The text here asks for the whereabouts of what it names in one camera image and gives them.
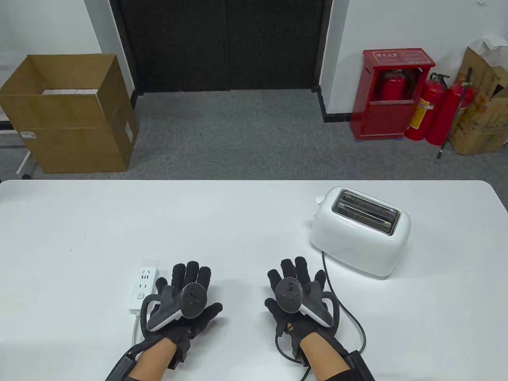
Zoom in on white contents of cardboard box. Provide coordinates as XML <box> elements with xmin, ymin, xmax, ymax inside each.
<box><xmin>42</xmin><ymin>89</ymin><xmax>100</xmax><ymax>96</ymax></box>

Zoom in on white toaster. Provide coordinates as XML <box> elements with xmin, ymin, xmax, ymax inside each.
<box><xmin>309</xmin><ymin>186</ymin><xmax>412</xmax><ymax>277</ymax></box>

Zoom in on person's right hand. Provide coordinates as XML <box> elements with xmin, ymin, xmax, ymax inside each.
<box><xmin>264</xmin><ymin>257</ymin><xmax>339</xmax><ymax>368</ymax></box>

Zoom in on red extinguisher with yellow label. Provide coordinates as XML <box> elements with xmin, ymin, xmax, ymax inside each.
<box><xmin>405</xmin><ymin>73</ymin><xmax>451</xmax><ymax>141</ymax></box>

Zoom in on grey white right hand controller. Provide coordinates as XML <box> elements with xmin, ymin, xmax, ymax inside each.
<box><xmin>275</xmin><ymin>278</ymin><xmax>341</xmax><ymax>329</ymax></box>

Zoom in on worn printed cardboard box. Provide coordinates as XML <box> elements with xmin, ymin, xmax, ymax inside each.
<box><xmin>448</xmin><ymin>47</ymin><xmax>508</xmax><ymax>155</ymax></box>

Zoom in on person's left hand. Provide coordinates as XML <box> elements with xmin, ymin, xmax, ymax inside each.
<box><xmin>149</xmin><ymin>261</ymin><xmax>223</xmax><ymax>364</ymax></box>

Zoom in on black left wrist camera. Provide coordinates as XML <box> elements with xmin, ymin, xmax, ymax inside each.
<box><xmin>105</xmin><ymin>342</ymin><xmax>159</xmax><ymax>381</ymax></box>

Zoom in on white wheeled stand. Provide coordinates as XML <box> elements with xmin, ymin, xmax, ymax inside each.
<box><xmin>0</xmin><ymin>107</ymin><xmax>38</xmax><ymax>180</ymax></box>

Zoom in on person's right forearm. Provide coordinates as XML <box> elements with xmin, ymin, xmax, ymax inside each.
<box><xmin>300</xmin><ymin>333</ymin><xmax>353</xmax><ymax>381</ymax></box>

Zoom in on grey white hand controller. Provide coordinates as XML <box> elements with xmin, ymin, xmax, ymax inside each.
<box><xmin>275</xmin><ymin>278</ymin><xmax>341</xmax><ymax>329</ymax></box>
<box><xmin>140</xmin><ymin>281</ymin><xmax>209</xmax><ymax>333</ymax></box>

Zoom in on red fire extinguisher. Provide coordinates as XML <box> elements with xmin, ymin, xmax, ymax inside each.
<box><xmin>379</xmin><ymin>69</ymin><xmax>406</xmax><ymax>102</ymax></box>
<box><xmin>426</xmin><ymin>77</ymin><xmax>475</xmax><ymax>146</ymax></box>

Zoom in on black double door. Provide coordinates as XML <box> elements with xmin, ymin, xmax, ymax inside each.
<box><xmin>108</xmin><ymin>0</ymin><xmax>334</xmax><ymax>96</ymax></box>

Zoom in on white power strip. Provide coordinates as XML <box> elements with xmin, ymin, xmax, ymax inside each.
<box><xmin>128</xmin><ymin>267</ymin><xmax>160</xmax><ymax>316</ymax></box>

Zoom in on black rod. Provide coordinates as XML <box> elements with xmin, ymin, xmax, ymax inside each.
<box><xmin>437</xmin><ymin>67</ymin><xmax>473</xmax><ymax>159</ymax></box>

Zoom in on red fire extinguisher cabinet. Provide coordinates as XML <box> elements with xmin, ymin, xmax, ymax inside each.
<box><xmin>350</xmin><ymin>48</ymin><xmax>436</xmax><ymax>141</ymax></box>

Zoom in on large open cardboard box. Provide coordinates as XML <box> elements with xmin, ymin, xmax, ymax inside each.
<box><xmin>0</xmin><ymin>54</ymin><xmax>139</xmax><ymax>174</ymax></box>

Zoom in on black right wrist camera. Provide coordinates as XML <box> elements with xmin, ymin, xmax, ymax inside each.
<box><xmin>343</xmin><ymin>349</ymin><xmax>376</xmax><ymax>381</ymax></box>

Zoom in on black toaster power cord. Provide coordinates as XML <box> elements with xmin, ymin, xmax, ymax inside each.
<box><xmin>274</xmin><ymin>251</ymin><xmax>366</xmax><ymax>371</ymax></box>

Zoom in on white packing material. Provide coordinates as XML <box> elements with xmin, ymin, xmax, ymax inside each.
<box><xmin>470</xmin><ymin>35</ymin><xmax>508</xmax><ymax>52</ymax></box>

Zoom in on person's left forearm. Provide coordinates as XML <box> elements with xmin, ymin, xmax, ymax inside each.
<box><xmin>129</xmin><ymin>341</ymin><xmax>179</xmax><ymax>381</ymax></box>

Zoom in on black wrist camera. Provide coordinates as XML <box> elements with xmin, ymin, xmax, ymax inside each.
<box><xmin>343</xmin><ymin>349</ymin><xmax>376</xmax><ymax>381</ymax></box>
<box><xmin>105</xmin><ymin>342</ymin><xmax>159</xmax><ymax>381</ymax></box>

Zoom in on grey white left hand controller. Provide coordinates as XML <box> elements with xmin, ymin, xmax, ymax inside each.
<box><xmin>140</xmin><ymin>281</ymin><xmax>209</xmax><ymax>333</ymax></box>

